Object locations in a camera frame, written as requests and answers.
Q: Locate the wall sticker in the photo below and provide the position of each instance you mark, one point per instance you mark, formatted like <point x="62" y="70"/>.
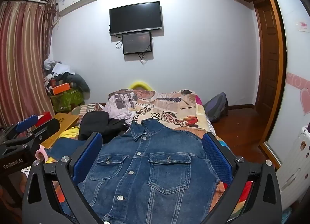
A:
<point x="302" y="25"/>

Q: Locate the small black monitor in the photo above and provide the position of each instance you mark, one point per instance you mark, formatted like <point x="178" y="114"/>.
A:
<point x="136" y="43"/>

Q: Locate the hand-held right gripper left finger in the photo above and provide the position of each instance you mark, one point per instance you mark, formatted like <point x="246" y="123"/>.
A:
<point x="89" y="156"/>

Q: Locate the black wall television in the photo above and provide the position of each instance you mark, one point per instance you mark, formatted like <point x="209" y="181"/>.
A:
<point x="135" y="18"/>

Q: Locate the yellow pillow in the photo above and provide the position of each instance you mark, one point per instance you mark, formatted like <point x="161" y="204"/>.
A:
<point x="140" y="85"/>

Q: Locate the green patterned bag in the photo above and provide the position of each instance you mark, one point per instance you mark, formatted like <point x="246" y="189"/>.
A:
<point x="66" y="100"/>

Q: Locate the striped curtain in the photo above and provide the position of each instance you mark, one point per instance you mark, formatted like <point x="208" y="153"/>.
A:
<point x="21" y="64"/>

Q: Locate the pink cloth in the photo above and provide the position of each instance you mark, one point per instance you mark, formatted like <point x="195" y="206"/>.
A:
<point x="41" y="152"/>

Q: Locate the red box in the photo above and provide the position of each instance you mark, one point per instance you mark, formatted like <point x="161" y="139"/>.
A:
<point x="44" y="118"/>

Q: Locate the orange box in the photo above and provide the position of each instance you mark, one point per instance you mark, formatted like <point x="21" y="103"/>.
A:
<point x="61" y="88"/>

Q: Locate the white suitcase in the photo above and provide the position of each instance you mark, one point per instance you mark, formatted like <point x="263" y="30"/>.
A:
<point x="296" y="165"/>

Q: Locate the black garment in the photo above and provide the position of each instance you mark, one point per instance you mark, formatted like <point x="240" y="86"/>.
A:
<point x="96" y="123"/>

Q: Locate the pile of clothes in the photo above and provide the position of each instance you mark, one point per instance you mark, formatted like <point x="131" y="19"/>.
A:
<point x="70" y="75"/>

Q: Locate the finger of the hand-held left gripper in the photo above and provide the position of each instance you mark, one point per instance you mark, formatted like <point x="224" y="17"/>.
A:
<point x="25" y="122"/>
<point x="47" y="125"/>

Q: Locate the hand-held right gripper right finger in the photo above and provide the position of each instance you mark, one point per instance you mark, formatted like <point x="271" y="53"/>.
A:
<point x="218" y="156"/>

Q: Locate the wardrobe sliding door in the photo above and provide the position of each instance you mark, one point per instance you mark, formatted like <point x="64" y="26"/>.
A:
<point x="295" y="73"/>

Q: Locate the wooden door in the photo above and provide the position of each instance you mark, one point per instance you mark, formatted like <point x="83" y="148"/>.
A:
<point x="266" y="68"/>

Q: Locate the grey backpack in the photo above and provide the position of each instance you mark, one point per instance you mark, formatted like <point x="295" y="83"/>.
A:
<point x="216" y="107"/>

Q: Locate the blue denim jacket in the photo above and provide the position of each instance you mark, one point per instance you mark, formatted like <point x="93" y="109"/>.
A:
<point x="150" y="165"/>

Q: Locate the printed blanket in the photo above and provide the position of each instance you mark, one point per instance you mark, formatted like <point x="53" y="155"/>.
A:
<point x="169" y="107"/>

